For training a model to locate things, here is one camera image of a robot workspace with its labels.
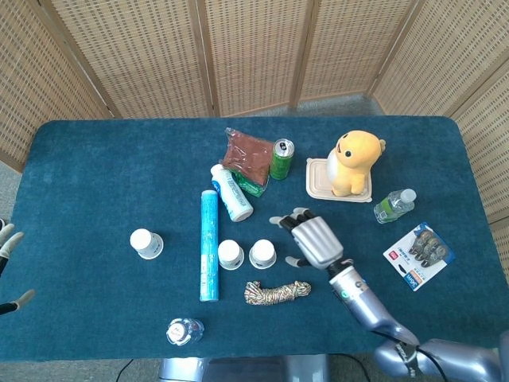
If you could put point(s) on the white printed paper cup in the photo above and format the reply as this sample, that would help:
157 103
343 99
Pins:
230 254
262 252
144 242

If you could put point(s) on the clear white-cap water bottle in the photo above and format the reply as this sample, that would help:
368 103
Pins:
183 332

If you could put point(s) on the blue table cloth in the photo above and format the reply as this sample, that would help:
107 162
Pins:
99 179

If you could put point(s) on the light blue wrap roll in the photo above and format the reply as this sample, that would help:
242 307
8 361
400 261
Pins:
209 246

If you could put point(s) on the beige lidded lunch box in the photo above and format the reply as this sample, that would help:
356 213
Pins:
318 179

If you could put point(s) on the brown snack clear package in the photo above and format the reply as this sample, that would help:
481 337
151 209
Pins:
248 155

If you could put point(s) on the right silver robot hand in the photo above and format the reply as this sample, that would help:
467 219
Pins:
318 242

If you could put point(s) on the white blue-print plastic bottle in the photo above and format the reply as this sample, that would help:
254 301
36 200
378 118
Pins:
232 197

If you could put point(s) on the green snack package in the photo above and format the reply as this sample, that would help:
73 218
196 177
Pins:
250 187

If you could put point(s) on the woven bamboo folding screen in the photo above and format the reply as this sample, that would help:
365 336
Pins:
139 59

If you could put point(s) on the green drink can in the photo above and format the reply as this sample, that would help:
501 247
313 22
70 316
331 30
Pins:
281 161

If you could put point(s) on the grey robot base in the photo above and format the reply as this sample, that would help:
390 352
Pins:
238 370

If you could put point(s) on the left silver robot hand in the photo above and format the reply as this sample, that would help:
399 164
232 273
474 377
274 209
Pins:
12 239

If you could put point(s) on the green-label water bottle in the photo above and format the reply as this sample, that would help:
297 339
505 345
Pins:
391 207

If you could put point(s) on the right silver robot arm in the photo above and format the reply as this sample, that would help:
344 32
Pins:
366 306

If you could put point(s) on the yellow plush toy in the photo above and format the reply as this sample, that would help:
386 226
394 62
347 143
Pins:
354 159

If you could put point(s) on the carded binder clips pack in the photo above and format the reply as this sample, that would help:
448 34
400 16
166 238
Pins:
417 254

